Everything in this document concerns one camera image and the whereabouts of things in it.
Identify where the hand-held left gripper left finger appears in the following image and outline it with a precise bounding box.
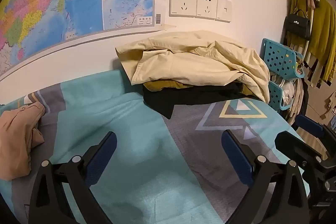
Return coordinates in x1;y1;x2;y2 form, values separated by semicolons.
28;131;118;224

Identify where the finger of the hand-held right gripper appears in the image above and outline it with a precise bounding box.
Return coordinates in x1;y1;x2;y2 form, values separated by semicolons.
296;114;324;137
275;131;327;165

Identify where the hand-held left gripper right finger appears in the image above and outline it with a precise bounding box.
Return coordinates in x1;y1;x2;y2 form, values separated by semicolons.
221;130;310;224

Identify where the cream garment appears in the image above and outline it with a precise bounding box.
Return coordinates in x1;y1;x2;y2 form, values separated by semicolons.
115;30;271;104

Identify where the beige hanging cloth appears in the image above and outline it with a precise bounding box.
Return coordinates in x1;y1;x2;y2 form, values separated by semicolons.
288;77;305;125

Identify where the teal grey patterned bedsheet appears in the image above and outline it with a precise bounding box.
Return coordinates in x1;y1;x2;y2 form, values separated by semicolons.
0;69;315;224

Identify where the small teal perforated basket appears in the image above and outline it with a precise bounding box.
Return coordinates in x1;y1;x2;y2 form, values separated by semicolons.
268;81;291;112

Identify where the large teal perforated basket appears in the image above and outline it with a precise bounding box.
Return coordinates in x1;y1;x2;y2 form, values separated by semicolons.
261;38;305;79

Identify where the black garment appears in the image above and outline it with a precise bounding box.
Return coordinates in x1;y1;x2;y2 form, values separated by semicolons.
143;82;263;120

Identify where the peach garment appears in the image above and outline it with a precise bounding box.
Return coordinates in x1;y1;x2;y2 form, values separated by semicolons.
0;101;47;181

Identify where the yellow-green hanging sweater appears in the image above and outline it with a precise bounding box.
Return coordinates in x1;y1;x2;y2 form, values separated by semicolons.
289;0;336;83

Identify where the mustard garment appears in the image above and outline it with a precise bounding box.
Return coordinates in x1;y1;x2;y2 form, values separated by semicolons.
143;79;191;91

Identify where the white coat rack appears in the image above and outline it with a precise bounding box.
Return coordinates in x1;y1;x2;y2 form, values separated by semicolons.
298;0;320;49

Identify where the black handbag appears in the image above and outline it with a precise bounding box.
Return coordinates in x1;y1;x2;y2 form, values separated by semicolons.
285;0;313;40

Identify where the white wall socket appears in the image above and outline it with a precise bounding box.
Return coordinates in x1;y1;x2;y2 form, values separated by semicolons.
169;0;198;17
196;0;218;20

